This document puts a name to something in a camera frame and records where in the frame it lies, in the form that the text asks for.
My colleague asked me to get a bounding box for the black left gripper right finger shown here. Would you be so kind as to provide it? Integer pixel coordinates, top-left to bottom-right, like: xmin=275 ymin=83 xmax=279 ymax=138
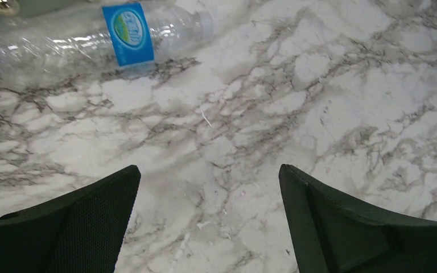
xmin=278 ymin=164 xmax=437 ymax=272

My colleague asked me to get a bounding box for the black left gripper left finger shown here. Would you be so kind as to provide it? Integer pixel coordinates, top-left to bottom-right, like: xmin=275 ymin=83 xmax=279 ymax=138
xmin=0 ymin=165 xmax=141 ymax=272

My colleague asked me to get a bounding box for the clear bottle blue label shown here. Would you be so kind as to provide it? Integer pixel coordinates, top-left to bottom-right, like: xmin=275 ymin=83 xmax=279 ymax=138
xmin=0 ymin=1 xmax=215 ymax=85

